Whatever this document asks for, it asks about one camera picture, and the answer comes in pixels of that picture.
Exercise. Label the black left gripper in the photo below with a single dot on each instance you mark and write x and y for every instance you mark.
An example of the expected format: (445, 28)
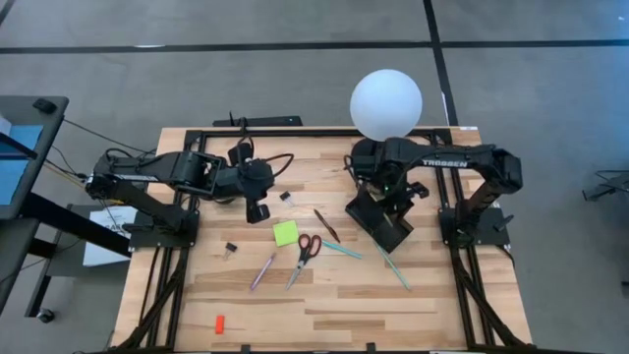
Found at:
(255, 179)

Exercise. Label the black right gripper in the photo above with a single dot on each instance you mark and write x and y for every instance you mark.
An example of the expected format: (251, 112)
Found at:
(388, 184)

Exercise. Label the dark brown pen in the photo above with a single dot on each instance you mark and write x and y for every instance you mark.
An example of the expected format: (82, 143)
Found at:
(326, 226)

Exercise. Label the teal pen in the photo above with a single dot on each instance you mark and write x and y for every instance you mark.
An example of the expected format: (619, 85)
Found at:
(341, 250)

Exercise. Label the light green pen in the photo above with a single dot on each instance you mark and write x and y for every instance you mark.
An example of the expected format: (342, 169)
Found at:
(393, 268)

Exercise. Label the purple pen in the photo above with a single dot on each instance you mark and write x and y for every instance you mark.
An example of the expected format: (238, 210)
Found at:
(263, 271)

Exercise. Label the red and black scissors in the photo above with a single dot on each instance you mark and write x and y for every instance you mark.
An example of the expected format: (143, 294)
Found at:
(304, 258)

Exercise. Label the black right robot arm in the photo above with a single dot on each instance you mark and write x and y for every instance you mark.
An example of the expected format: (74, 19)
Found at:
(452, 162)

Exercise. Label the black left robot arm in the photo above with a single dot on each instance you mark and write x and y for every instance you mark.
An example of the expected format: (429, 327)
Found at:
(147, 172)

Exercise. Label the black mesh desk organizer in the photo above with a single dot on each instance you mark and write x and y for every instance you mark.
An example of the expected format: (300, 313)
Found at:
(393, 236)

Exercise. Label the black binder clip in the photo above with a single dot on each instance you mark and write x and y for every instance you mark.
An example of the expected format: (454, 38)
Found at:
(284, 195)
(231, 247)

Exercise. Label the black router box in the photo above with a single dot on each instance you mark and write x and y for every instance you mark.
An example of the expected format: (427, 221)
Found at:
(265, 121)

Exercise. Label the red eraser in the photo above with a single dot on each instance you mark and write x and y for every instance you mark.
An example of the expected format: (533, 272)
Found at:
(219, 324)

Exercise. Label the white paper sheet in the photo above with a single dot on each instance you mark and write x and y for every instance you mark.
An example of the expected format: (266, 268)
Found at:
(98, 253)

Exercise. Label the grey cart with screen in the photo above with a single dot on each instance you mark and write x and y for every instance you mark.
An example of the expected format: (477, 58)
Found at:
(51, 147)

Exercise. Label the black stand legs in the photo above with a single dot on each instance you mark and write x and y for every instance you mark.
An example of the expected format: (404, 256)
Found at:
(609, 189)

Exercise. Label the small black device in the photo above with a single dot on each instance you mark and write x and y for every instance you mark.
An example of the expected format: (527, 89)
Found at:
(45, 105)

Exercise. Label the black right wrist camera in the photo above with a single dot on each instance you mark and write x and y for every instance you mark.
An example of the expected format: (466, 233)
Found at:
(419, 190)

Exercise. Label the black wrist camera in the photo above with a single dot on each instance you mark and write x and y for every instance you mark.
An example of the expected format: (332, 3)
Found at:
(257, 212)
(419, 190)

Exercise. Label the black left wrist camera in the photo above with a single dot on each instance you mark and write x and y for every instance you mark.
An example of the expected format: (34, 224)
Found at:
(257, 212)

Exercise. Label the black aluminium table frame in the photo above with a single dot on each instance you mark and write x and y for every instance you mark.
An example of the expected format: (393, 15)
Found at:
(319, 133)

